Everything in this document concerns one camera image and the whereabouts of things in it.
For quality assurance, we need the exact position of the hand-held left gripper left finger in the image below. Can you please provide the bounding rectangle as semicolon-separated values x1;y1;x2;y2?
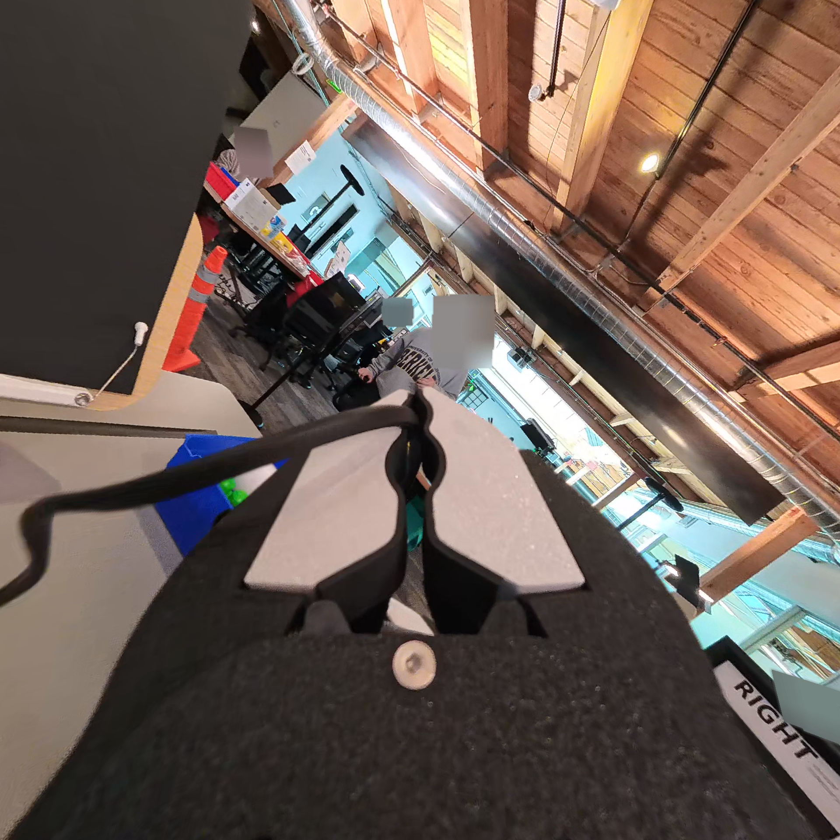
243;390;424;635

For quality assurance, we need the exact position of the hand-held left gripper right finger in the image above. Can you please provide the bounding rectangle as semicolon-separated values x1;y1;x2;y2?
422;386;586;635

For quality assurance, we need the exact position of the blue bin with tag sticker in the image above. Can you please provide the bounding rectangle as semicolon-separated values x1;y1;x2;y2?
164;433;290;559

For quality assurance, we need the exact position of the black cable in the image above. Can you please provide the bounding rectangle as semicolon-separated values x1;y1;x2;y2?
0;406;424;608

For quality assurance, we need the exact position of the black office chair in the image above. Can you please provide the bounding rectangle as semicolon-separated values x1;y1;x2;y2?
289;272;371;395

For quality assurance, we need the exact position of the orange traffic cone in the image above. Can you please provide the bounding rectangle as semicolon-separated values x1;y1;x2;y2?
163;246;229;373

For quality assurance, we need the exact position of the white tipped pin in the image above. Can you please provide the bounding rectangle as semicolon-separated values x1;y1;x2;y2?
80;322;151;404

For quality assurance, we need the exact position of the wooden table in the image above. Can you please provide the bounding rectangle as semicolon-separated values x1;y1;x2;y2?
200;161;329;283

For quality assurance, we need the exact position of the white cardboard box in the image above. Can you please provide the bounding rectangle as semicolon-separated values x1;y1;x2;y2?
223;178;281;232

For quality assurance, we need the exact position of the black panel wooden edge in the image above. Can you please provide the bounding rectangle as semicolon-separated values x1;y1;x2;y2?
0;0;258;413

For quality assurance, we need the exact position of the black ceiling duct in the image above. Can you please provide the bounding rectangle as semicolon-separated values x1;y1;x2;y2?
341;121;788;526

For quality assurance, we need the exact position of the silver ventilation duct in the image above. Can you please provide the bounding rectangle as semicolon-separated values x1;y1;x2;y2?
279;0;840;546

